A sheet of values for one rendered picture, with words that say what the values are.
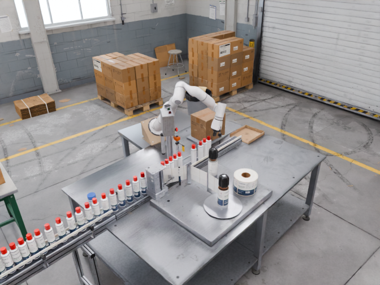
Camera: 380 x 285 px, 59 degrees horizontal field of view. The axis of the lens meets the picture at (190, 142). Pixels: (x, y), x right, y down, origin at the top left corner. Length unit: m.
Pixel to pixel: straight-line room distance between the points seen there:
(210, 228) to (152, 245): 0.44
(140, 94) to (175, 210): 3.99
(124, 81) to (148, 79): 0.54
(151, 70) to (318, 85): 3.23
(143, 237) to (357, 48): 5.10
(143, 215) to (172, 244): 0.40
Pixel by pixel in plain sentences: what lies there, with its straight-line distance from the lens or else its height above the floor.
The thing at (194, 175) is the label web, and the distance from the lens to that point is 2.91.
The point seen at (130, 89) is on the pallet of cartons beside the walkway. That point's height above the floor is 0.50.
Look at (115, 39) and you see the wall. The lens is 8.54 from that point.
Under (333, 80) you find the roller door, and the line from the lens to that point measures 6.89.
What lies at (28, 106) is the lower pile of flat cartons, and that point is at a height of 0.20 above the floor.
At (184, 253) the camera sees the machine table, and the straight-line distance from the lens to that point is 2.47.
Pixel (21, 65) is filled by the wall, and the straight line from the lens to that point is 7.86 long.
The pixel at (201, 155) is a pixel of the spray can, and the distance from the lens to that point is 3.24.
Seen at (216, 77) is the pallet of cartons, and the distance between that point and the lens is 6.62.
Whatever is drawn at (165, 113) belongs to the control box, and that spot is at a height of 1.48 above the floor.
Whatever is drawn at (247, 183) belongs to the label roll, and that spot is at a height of 1.01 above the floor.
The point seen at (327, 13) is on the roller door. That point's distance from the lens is 6.81.
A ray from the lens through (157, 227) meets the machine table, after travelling 2.66.
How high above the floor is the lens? 2.66
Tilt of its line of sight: 30 degrees down
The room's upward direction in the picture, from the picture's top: 1 degrees counter-clockwise
